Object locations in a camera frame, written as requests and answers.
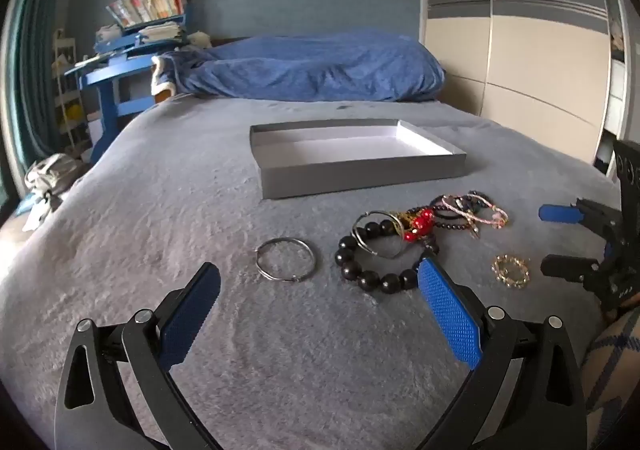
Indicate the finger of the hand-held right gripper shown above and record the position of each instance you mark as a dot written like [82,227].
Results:
[565,267]
[560,213]

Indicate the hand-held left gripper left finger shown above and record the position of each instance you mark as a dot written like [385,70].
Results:
[192,320]

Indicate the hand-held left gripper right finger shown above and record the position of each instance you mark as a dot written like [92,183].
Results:
[450,315]

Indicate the thin silver bangle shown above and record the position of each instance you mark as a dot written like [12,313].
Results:
[354,232]

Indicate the grey cardboard box tray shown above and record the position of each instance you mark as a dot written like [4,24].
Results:
[350,175]

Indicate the white shelf unit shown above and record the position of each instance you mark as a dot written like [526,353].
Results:
[620,80]

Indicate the person's patterned trouser leg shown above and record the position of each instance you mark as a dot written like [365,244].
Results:
[615,370]

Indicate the beige wardrobe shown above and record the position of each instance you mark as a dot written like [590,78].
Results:
[525,55]

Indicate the pile of grey clothes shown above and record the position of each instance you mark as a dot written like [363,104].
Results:
[52,175]

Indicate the white shelf rack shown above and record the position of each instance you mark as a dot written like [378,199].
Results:
[62,80]

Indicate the cream plush toy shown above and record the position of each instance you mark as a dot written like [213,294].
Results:
[200,40]

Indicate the blue duvet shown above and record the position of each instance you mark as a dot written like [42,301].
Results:
[310,65]

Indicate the teal curtain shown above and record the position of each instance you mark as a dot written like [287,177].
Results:
[27,80]

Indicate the row of colourful books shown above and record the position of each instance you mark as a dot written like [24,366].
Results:
[145,7]

